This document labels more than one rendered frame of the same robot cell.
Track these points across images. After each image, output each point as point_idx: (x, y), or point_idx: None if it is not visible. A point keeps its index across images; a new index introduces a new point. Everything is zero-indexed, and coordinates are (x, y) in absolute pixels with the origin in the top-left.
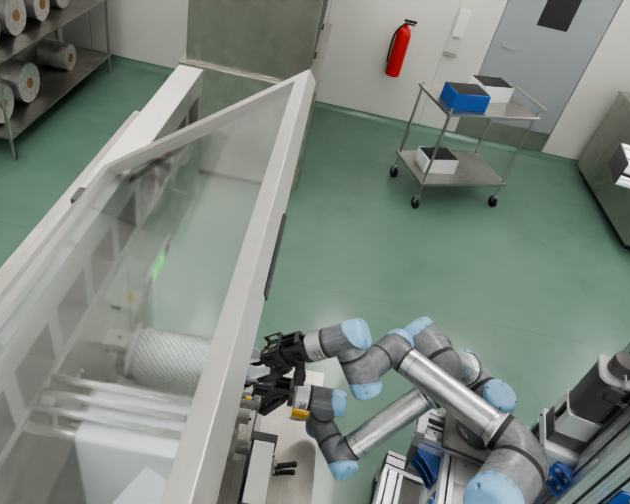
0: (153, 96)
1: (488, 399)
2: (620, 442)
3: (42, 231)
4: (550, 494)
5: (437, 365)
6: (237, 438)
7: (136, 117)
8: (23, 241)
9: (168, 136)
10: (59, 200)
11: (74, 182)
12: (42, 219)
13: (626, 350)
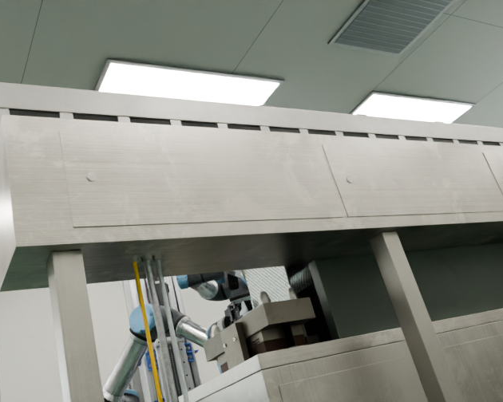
0: (100, 91)
1: (133, 390)
2: (182, 301)
3: (299, 109)
4: (190, 369)
5: (172, 308)
6: None
7: (151, 96)
8: (302, 133)
9: None
10: (245, 130)
11: (214, 128)
12: (274, 132)
13: (134, 293)
